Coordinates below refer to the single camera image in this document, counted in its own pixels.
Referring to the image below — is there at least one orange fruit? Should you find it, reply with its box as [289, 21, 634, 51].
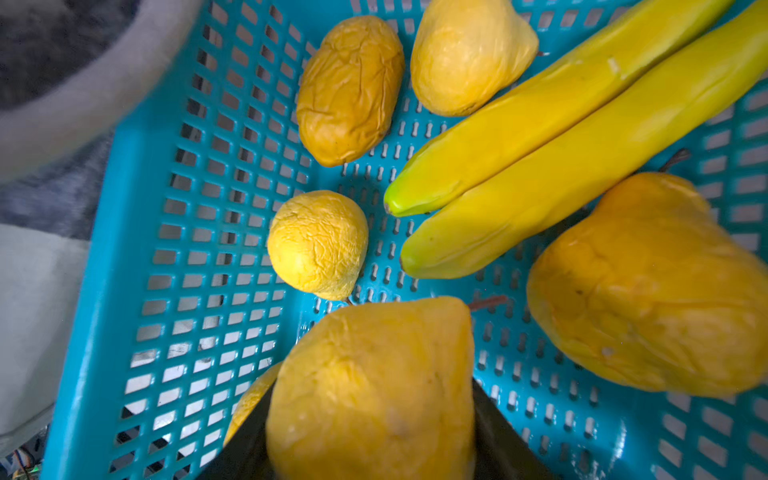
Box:
[266, 297, 475, 479]

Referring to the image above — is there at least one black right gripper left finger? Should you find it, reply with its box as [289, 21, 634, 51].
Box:
[197, 384, 276, 480]

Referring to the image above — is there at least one yellow pear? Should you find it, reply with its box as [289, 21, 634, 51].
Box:
[410, 0, 539, 117]
[527, 173, 767, 397]

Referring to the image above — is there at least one teal plastic fruit basket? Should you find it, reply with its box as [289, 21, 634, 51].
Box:
[41, 1, 767, 479]

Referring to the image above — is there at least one brownish yellow mango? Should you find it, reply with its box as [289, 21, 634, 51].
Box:
[297, 16, 405, 167]

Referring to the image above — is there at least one cream canvas grocery bag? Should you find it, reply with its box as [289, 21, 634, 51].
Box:
[1, 1, 202, 456]

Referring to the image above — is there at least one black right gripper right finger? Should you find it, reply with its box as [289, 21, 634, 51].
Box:
[472, 380, 555, 480]

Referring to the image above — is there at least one yellow lemon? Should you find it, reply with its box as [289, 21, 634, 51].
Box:
[267, 190, 369, 301]

